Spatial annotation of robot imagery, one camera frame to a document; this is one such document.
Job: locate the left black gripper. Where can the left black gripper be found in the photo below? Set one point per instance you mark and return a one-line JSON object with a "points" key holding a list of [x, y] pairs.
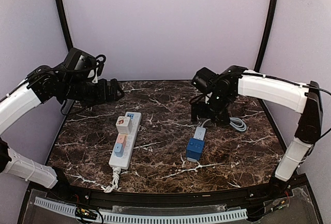
{"points": [[111, 91]]}

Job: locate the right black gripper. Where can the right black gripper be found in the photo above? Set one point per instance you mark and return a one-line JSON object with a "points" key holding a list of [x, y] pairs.
{"points": [[197, 110]]}

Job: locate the white cube socket adapter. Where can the white cube socket adapter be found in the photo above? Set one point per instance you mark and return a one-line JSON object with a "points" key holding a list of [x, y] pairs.
{"points": [[124, 125]]}

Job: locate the dark blue cube socket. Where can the dark blue cube socket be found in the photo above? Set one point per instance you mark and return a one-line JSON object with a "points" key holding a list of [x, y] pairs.
{"points": [[194, 149]]}

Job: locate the white multicolour power strip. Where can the white multicolour power strip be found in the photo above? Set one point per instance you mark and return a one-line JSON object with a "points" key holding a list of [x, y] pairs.
{"points": [[124, 161]]}

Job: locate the pink plug adapter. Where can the pink plug adapter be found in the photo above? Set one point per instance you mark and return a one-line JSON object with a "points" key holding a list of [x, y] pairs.
{"points": [[121, 139]]}

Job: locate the light blue plug adapter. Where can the light blue plug adapter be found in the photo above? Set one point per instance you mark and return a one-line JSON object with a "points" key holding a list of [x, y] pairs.
{"points": [[118, 149]]}

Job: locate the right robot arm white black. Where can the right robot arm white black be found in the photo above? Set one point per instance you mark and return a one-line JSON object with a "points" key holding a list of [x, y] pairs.
{"points": [[218, 91]]}

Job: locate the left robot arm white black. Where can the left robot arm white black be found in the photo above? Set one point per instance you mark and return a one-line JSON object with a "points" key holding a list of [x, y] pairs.
{"points": [[37, 88]]}

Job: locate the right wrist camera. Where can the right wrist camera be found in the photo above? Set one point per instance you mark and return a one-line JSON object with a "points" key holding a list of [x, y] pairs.
{"points": [[203, 79]]}

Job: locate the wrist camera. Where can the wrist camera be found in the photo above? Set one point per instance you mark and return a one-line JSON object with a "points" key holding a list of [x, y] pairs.
{"points": [[80, 66], [203, 79]]}

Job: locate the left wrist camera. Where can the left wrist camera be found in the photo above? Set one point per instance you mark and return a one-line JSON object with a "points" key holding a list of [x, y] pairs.
{"points": [[80, 66]]}

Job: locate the white slotted cable duct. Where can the white slotted cable duct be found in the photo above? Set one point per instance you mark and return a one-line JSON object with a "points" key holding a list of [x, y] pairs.
{"points": [[125, 214]]}

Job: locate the black front table rail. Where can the black front table rail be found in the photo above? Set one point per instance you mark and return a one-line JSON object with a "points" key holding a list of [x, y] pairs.
{"points": [[245, 197]]}

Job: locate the left black frame post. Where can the left black frame post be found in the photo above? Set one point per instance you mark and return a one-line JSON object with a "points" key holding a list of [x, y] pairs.
{"points": [[64, 23]]}

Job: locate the black frame post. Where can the black frame post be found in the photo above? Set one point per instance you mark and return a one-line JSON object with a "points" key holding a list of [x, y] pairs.
{"points": [[266, 34], [64, 23]]}

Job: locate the right black frame post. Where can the right black frame post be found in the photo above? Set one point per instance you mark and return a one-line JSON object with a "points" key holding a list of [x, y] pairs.
{"points": [[266, 34]]}

